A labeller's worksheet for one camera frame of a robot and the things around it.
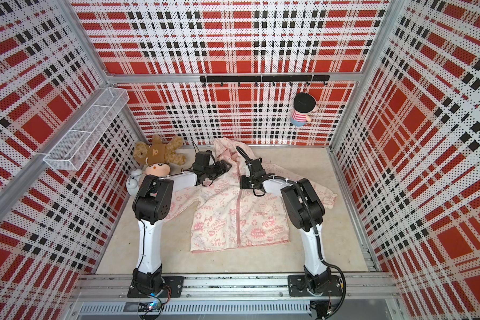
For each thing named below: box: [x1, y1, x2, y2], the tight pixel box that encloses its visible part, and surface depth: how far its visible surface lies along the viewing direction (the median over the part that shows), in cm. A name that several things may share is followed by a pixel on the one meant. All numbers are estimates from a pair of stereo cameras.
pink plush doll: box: [144, 162, 171, 177], surface depth 103 cm
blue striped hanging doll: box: [290, 92, 318, 128], surface depth 98 cm
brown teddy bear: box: [133, 134, 187, 165], surface depth 110 cm
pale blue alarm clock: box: [126, 168, 144, 197], surface depth 95 cm
